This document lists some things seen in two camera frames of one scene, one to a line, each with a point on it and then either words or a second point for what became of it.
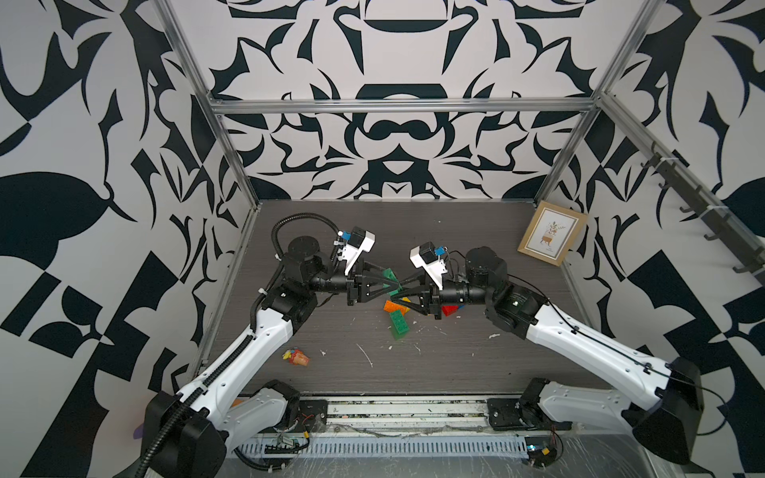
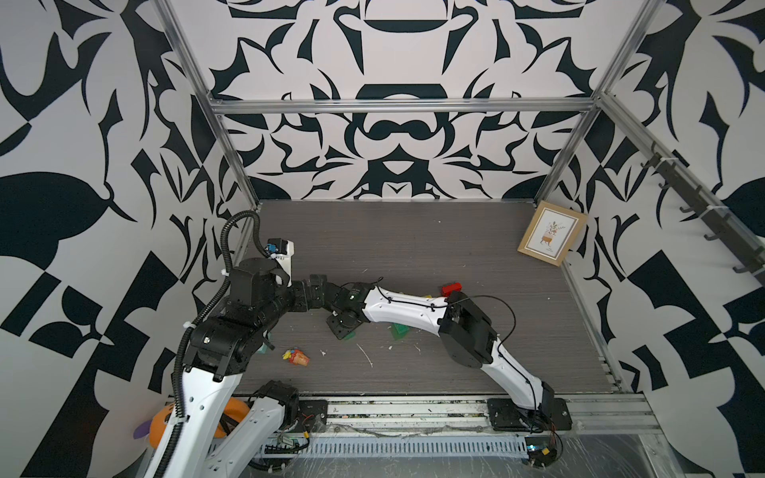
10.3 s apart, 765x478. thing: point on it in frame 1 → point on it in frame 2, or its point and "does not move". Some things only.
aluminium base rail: (415, 417) does not move
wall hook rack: (713, 216) does not move
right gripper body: (436, 297) → (335, 324)
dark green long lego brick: (399, 325) does not move
